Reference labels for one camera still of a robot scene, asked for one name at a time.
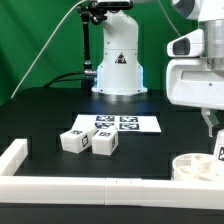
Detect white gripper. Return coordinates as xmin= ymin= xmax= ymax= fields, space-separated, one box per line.
xmin=166 ymin=29 xmax=224 ymax=137

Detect white round stool seat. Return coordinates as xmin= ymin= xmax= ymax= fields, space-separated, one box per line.
xmin=171 ymin=153 xmax=224 ymax=183

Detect white marker sheet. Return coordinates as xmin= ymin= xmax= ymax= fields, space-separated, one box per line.
xmin=73 ymin=114 xmax=161 ymax=133

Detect black cables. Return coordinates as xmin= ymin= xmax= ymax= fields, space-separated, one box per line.
xmin=43 ymin=69 xmax=98 ymax=89

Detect black camera on mount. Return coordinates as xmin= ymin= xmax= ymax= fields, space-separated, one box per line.
xmin=91 ymin=0 xmax=133 ymax=10

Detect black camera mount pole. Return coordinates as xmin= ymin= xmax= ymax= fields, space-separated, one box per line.
xmin=77 ymin=1 xmax=107 ymax=71

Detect white cable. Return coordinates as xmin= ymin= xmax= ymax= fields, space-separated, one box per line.
xmin=10 ymin=0 xmax=88 ymax=100

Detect white left fence wall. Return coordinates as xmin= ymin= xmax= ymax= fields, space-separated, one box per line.
xmin=0 ymin=139 xmax=28 ymax=176

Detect white fence wall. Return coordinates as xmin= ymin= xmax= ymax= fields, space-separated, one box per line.
xmin=0 ymin=139 xmax=28 ymax=176
xmin=0 ymin=176 xmax=224 ymax=210

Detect white front fence wall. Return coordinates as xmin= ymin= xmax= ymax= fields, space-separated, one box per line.
xmin=0 ymin=176 xmax=224 ymax=210

